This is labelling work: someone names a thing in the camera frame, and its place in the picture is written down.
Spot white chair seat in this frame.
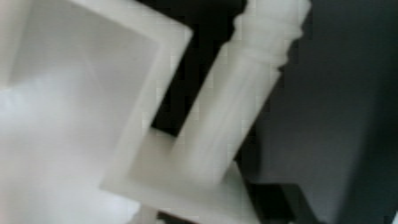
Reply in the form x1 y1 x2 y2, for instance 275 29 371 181
0 0 310 224

